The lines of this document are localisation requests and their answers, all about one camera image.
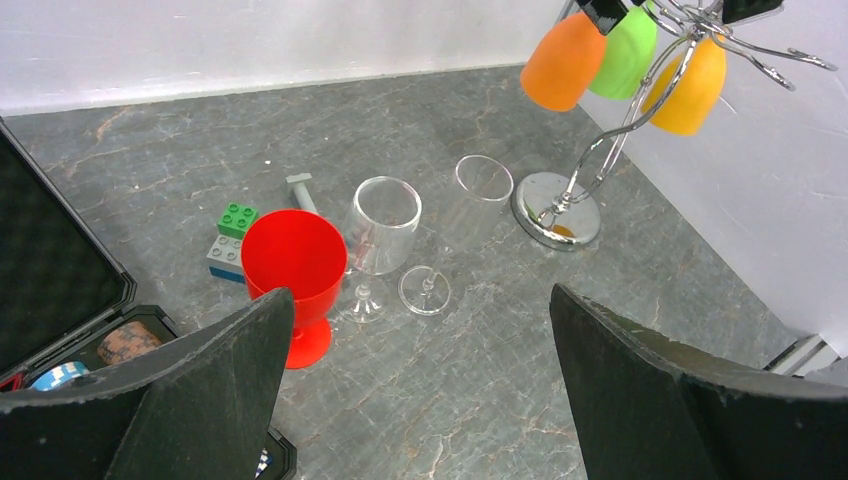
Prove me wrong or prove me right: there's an orange poker chip row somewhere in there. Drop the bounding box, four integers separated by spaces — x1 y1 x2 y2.
97 321 163 365

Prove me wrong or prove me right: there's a chrome wire glass rack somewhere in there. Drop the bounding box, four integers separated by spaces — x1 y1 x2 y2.
510 0 839 252

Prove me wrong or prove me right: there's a yellow plastic wine glass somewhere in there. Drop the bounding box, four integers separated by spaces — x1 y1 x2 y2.
650 37 727 136

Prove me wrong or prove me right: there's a grey toy column piece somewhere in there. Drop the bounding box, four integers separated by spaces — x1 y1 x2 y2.
286 173 318 214

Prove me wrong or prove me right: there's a blue toy brick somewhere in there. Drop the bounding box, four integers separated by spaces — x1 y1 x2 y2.
208 266 246 284

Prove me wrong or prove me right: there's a blue poker chip row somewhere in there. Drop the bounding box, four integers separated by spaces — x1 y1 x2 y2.
30 361 90 391

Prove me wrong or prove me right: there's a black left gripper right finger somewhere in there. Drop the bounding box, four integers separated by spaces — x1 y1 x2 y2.
549 284 847 479

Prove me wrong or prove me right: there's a red plastic wine glass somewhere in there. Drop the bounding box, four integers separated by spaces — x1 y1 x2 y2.
241 209 348 369

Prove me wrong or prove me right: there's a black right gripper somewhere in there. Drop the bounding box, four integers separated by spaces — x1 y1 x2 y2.
576 0 629 35

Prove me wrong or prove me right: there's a green plastic wine glass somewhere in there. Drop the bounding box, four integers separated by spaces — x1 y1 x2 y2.
589 7 658 100

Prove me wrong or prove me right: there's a black poker chip case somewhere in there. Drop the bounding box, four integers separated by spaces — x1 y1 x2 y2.
0 119 298 480

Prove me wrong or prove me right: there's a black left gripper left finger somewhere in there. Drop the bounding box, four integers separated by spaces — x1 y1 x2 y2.
1 289 295 479

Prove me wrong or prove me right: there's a clear wine glass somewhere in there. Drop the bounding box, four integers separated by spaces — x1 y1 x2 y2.
398 154 514 316
335 176 422 324

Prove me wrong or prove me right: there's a green toy brick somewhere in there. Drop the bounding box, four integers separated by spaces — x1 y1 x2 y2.
217 202 259 240

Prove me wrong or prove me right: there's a grey toy brick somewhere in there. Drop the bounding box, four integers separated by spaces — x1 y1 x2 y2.
206 234 244 275

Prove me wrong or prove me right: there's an orange plastic wine glass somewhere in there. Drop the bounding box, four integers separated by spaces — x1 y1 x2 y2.
520 11 607 112

